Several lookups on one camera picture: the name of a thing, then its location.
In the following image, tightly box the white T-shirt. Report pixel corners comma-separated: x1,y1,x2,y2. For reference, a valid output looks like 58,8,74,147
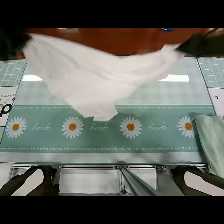
21,32,185,123

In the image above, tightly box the pale green garment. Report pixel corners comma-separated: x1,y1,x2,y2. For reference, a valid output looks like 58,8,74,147
193,114,224,180

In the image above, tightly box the silver frame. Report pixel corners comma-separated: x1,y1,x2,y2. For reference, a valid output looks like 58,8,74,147
9,162,209,197

